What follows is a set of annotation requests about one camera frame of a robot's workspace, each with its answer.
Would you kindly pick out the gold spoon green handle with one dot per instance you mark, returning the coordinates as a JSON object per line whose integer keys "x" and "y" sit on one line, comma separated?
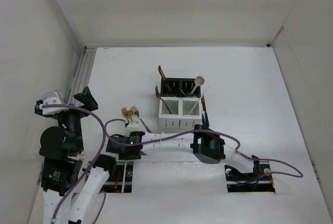
{"x": 129, "y": 114}

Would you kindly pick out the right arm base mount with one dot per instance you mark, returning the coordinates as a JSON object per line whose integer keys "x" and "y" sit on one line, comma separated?
{"x": 238, "y": 182}

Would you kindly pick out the beige ceramic spoon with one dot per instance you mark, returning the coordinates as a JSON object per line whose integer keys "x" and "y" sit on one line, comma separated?
{"x": 199, "y": 81}

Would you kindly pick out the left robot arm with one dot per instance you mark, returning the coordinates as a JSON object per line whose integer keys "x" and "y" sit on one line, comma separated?
{"x": 68, "y": 191}

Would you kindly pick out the white utensil container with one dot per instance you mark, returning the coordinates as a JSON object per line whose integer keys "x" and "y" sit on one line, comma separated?
{"x": 179, "y": 119}

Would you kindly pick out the aluminium rail frame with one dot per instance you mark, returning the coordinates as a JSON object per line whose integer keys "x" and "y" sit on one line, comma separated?
{"x": 80, "y": 74}

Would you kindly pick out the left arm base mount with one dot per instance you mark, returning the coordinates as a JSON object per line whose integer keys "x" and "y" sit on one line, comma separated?
{"x": 121, "y": 180}

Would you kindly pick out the black utensil container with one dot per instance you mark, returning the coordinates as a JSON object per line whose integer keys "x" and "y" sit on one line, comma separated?
{"x": 177, "y": 84}

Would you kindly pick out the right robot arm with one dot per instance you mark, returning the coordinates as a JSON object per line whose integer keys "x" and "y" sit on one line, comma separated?
{"x": 200, "y": 144}

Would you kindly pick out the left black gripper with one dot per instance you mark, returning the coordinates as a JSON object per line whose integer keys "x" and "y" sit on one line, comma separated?
{"x": 86, "y": 97}

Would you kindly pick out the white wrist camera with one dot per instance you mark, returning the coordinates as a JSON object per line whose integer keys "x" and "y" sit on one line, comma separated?
{"x": 133, "y": 126}
{"x": 52, "y": 98}

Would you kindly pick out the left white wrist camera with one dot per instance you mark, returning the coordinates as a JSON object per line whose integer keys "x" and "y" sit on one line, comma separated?
{"x": 52, "y": 98}

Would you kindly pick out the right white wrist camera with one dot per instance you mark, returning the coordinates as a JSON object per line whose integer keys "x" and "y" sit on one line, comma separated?
{"x": 133, "y": 126}

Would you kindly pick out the gold fork green handle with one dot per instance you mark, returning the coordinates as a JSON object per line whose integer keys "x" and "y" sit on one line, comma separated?
{"x": 124, "y": 112}

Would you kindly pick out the silver fork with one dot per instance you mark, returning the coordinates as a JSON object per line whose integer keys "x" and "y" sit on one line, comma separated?
{"x": 136, "y": 112}

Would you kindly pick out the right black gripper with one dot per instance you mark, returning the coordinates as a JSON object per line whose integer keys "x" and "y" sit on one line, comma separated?
{"x": 123, "y": 156}

